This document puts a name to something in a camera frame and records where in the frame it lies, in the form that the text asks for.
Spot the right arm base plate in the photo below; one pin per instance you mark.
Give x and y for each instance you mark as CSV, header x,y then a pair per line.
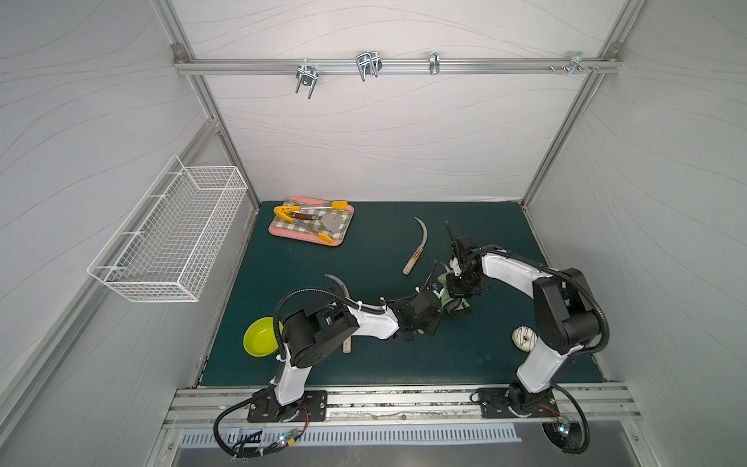
x,y
501,403

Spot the small metal hook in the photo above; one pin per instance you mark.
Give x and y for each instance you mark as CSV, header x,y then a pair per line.
x,y
434,63

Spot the left metal hook clamp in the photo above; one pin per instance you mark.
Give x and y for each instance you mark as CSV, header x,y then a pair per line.
x,y
307,77

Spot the aluminium top rail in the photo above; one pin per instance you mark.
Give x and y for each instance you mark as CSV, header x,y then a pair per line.
x,y
390,66

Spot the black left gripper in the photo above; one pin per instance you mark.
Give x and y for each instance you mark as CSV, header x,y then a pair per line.
x,y
432,306

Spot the lime green bowl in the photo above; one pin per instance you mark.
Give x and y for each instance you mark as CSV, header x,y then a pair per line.
x,y
259,339

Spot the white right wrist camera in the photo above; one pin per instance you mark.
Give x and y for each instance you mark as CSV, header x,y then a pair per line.
x,y
455,266

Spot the green and black rag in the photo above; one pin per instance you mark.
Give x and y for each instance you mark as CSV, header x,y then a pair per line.
x,y
451,305

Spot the green checkered cloth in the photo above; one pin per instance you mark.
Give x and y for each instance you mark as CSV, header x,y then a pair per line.
x,y
315,220

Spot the pink plastic tray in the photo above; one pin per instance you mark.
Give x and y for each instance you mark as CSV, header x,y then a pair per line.
x,y
312,220

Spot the right metal hook bracket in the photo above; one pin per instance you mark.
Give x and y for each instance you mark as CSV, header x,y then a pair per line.
x,y
575,65

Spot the small sickle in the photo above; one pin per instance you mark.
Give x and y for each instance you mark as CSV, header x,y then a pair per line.
x,y
419,250
347,344

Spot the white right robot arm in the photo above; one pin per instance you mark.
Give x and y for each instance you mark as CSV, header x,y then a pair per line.
x,y
569,322

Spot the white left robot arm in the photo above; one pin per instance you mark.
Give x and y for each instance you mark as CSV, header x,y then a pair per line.
x,y
311,323

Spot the wooden-handled steel spatula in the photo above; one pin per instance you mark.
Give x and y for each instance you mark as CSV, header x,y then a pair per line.
x,y
326,221

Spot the middle metal hook clamp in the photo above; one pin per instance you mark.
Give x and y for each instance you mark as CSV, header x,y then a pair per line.
x,y
368,64

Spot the white wire basket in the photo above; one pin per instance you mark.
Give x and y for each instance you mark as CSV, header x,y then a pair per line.
x,y
166,248

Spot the yellow-tipped steel tongs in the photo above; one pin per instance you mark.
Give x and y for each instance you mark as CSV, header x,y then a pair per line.
x,y
282,212

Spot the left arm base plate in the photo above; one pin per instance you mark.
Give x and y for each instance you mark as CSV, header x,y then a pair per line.
x,y
264,407

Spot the metal hook clamp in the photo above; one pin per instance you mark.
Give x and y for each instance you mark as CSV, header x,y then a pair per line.
x,y
368,64
307,77

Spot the white frosted donut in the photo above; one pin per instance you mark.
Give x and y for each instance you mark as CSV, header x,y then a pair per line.
x,y
524,338

